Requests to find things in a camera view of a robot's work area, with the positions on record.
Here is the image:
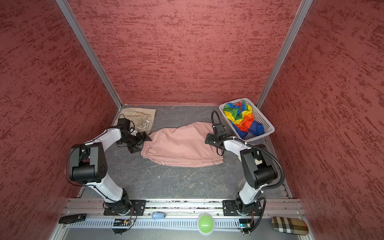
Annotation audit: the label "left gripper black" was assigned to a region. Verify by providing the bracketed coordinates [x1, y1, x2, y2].
[118, 131, 152, 153]

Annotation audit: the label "beige shorts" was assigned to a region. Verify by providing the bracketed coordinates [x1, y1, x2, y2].
[112, 108, 156, 135]

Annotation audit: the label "colourful shorts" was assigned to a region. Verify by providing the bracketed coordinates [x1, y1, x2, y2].
[223, 101, 265, 140]

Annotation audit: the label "pink shorts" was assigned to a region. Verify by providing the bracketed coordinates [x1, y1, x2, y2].
[141, 122, 224, 168]

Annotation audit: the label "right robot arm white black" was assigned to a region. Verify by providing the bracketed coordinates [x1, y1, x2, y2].
[205, 123, 285, 215]

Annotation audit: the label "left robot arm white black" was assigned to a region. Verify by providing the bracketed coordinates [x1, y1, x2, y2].
[67, 126, 152, 216]

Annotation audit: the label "white plastic laundry basket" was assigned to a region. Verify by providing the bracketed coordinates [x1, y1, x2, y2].
[219, 98, 275, 142]

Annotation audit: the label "small blue oval object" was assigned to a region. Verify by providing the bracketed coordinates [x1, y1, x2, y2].
[152, 212, 166, 220]

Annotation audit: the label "green round button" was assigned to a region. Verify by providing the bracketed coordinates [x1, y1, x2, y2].
[197, 213, 215, 236]

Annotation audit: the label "left circuit board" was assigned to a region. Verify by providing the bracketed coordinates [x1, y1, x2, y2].
[112, 219, 135, 235]

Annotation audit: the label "circuit board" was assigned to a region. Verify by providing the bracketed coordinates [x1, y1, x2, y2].
[112, 219, 135, 235]
[238, 219, 255, 235]

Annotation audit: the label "right circuit board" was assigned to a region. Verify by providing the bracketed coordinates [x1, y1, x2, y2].
[238, 219, 255, 235]

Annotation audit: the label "black flat remote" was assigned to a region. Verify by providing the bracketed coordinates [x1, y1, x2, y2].
[58, 214, 87, 225]

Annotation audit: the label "plaid glasses case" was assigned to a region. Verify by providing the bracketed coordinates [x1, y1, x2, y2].
[271, 217, 309, 236]

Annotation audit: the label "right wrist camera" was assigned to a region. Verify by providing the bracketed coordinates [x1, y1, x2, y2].
[205, 134, 216, 148]

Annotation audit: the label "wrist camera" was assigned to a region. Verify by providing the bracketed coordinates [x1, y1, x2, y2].
[117, 118, 135, 134]
[205, 134, 216, 148]

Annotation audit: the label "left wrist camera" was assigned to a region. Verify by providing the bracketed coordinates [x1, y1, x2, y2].
[117, 118, 135, 134]

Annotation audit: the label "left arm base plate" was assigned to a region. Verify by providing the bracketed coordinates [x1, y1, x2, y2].
[103, 200, 147, 217]

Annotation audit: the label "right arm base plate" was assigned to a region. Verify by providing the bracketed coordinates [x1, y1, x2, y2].
[222, 199, 262, 216]

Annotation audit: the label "thick black cable conduit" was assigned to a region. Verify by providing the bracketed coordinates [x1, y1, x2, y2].
[210, 110, 285, 190]

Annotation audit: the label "aluminium front rail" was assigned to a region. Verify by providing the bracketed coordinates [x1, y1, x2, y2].
[62, 198, 306, 219]

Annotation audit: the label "aluminium corner post right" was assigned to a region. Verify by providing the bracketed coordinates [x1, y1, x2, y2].
[257, 0, 313, 109]

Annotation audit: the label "aluminium corner post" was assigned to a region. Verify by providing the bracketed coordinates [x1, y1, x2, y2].
[56, 0, 123, 110]
[257, 0, 313, 109]

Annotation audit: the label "aluminium corner post left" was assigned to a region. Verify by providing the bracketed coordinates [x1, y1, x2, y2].
[56, 0, 123, 110]

